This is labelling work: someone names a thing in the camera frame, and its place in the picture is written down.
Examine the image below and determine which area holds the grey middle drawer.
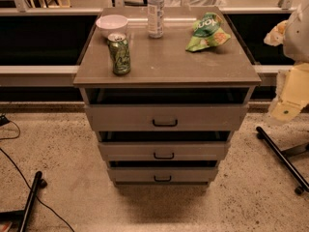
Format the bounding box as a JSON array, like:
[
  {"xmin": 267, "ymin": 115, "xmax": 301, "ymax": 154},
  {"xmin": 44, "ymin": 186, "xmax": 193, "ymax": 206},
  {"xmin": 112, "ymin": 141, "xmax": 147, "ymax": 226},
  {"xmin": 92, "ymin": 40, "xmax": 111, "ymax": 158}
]
[{"xmin": 98, "ymin": 131, "xmax": 230, "ymax": 161}]

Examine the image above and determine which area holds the clear plastic water bottle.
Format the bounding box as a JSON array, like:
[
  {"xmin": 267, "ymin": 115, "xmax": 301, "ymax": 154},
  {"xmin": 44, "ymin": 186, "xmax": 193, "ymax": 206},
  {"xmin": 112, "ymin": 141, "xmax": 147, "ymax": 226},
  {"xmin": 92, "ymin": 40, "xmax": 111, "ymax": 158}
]
[{"xmin": 147, "ymin": 0, "xmax": 164, "ymax": 39}]

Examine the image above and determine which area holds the black left base leg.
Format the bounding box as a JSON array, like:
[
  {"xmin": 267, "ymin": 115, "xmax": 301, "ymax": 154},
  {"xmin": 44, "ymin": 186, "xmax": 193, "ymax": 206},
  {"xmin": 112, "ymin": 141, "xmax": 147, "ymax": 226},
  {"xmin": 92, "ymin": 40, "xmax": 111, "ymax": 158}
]
[{"xmin": 0, "ymin": 171, "xmax": 43, "ymax": 232}]

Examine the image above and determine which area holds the black floor cable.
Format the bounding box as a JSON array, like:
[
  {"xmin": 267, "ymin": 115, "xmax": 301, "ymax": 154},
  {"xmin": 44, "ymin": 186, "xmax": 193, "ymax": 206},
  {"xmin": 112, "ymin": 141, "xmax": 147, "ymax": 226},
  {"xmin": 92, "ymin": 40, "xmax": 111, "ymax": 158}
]
[{"xmin": 0, "ymin": 113, "xmax": 75, "ymax": 232}]

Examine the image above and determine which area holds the grey top drawer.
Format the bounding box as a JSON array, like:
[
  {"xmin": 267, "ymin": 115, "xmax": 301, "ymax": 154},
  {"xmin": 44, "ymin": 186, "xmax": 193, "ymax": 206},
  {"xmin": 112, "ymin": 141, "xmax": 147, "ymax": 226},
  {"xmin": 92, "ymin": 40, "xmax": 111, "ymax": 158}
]
[{"xmin": 85, "ymin": 88, "xmax": 247, "ymax": 131}]

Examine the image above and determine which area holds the white bowl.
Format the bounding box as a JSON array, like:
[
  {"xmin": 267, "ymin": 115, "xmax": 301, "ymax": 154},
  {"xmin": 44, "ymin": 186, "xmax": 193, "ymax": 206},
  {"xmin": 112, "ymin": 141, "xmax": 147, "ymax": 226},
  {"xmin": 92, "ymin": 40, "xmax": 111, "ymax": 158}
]
[{"xmin": 96, "ymin": 14, "xmax": 128, "ymax": 38}]

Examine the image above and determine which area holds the black base leg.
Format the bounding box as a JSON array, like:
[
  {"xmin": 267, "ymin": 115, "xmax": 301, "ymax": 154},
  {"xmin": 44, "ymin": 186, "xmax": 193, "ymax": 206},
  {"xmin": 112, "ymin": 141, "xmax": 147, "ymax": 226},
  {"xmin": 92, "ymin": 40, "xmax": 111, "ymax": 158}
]
[
  {"xmin": 256, "ymin": 127, "xmax": 309, "ymax": 195},
  {"xmin": 0, "ymin": 171, "xmax": 43, "ymax": 232}
]

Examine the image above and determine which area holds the grey bottom drawer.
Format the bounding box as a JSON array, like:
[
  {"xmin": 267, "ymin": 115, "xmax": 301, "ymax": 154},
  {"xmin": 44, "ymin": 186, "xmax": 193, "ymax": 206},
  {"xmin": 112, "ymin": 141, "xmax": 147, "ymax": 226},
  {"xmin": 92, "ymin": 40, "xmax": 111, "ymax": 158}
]
[{"xmin": 108, "ymin": 160, "xmax": 218, "ymax": 184}]

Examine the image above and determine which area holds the green soda can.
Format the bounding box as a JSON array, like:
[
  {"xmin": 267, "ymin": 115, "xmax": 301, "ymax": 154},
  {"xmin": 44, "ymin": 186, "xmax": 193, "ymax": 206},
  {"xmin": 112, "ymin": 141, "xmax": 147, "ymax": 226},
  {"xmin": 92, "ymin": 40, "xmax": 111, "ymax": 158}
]
[{"xmin": 107, "ymin": 32, "xmax": 130, "ymax": 75}]

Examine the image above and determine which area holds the black right base leg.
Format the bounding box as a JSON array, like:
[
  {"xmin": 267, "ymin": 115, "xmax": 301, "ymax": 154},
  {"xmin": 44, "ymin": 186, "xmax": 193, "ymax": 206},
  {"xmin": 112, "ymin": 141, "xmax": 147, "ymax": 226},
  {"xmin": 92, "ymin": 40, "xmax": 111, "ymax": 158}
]
[{"xmin": 256, "ymin": 127, "xmax": 309, "ymax": 195}]

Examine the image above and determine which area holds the grey drawer cabinet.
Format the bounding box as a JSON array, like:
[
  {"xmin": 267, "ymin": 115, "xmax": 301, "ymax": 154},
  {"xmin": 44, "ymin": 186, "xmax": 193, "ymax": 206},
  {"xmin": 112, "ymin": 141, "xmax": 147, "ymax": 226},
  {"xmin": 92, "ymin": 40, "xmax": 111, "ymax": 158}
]
[{"xmin": 72, "ymin": 6, "xmax": 262, "ymax": 188}]

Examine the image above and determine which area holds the green chip bag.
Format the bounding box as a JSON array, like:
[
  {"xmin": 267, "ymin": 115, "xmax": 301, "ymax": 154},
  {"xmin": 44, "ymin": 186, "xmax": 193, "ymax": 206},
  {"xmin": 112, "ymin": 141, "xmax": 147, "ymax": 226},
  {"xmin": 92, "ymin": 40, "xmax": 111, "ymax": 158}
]
[{"xmin": 185, "ymin": 13, "xmax": 231, "ymax": 52}]

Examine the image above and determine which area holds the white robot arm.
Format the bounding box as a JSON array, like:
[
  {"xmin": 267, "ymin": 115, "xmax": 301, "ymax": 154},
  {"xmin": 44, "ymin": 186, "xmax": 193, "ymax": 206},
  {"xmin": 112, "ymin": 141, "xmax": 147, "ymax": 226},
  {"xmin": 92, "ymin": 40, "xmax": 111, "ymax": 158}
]
[{"xmin": 264, "ymin": 0, "xmax": 309, "ymax": 124}]

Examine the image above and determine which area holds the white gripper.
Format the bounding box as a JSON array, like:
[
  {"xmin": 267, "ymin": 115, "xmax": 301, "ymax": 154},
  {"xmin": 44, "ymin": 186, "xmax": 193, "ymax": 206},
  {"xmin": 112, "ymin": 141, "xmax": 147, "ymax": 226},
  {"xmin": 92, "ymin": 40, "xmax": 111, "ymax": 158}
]
[{"xmin": 264, "ymin": 20, "xmax": 309, "ymax": 123}]

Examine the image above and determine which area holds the grey drawer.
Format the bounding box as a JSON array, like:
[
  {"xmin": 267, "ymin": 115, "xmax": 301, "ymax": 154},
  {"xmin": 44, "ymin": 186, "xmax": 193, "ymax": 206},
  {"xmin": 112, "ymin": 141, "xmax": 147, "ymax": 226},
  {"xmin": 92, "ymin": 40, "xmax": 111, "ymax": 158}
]
[
  {"xmin": 85, "ymin": 88, "xmax": 247, "ymax": 131},
  {"xmin": 98, "ymin": 131, "xmax": 230, "ymax": 161},
  {"xmin": 108, "ymin": 160, "xmax": 218, "ymax": 184}
]

